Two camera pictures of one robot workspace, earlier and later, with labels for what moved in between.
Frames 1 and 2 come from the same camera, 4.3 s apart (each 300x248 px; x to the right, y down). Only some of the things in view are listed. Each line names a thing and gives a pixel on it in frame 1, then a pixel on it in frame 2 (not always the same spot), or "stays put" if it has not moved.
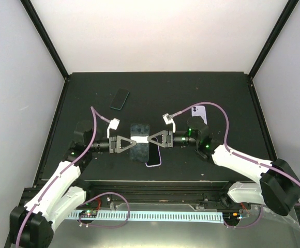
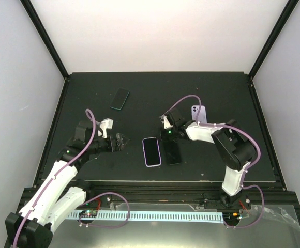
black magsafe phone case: (139, 134) → (172, 152)
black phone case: (139, 134) → (172, 154)
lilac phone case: (154, 157) stays put
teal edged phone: (119, 98) stays put
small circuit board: (88, 213) stays put
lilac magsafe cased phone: (199, 110) stays put
